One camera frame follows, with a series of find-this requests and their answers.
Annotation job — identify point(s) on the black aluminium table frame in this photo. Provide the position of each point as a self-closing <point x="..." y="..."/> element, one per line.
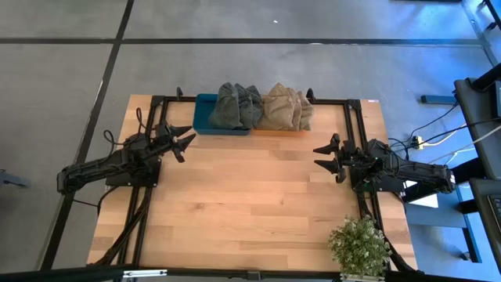
<point x="157" y="100"/>

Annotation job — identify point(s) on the silver metal bracket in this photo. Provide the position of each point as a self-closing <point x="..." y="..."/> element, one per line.
<point x="145" y="273"/>

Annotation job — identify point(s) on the yellow power plug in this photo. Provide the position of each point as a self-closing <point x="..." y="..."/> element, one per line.
<point x="419" y="142"/>

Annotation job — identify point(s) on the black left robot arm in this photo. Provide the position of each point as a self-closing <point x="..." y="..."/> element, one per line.
<point x="98" y="168"/>

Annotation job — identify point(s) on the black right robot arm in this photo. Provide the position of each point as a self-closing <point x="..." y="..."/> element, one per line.
<point x="415" y="172"/>

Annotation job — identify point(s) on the black keyboard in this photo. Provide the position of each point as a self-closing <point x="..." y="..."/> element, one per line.
<point x="494" y="211"/>

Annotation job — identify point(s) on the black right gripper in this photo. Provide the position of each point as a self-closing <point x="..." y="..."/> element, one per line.
<point x="354" y="156"/>

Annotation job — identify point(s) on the beige baseball cap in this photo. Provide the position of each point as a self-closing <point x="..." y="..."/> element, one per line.
<point x="276" y="107"/>
<point x="297" y="113"/>
<point x="308" y="111"/>

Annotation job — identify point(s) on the olive green baseball cap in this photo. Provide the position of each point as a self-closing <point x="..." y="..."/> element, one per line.
<point x="227" y="107"/>
<point x="246" y="109"/>
<point x="257" y="103"/>

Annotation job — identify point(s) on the green potted plant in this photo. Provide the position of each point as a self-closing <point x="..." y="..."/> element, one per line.
<point x="360" y="246"/>

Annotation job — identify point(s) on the black overhead crossbar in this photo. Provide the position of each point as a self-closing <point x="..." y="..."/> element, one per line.
<point x="58" y="274"/>

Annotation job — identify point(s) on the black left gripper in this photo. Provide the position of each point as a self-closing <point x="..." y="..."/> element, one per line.
<point x="162" y="139"/>

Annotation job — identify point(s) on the black clamp knob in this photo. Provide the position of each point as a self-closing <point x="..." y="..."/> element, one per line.
<point x="179" y="93"/>
<point x="310" y="94"/>

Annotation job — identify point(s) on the black floor stand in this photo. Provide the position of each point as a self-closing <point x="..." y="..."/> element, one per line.
<point x="438" y="99"/>

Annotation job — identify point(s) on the dark grey desk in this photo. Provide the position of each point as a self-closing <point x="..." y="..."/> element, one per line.
<point x="479" y="125"/>

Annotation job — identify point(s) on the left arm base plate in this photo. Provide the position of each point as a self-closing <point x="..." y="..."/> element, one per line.
<point x="117" y="181"/>

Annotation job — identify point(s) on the blue plastic bin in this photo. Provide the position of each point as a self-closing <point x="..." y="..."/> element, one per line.
<point x="201" y="117"/>

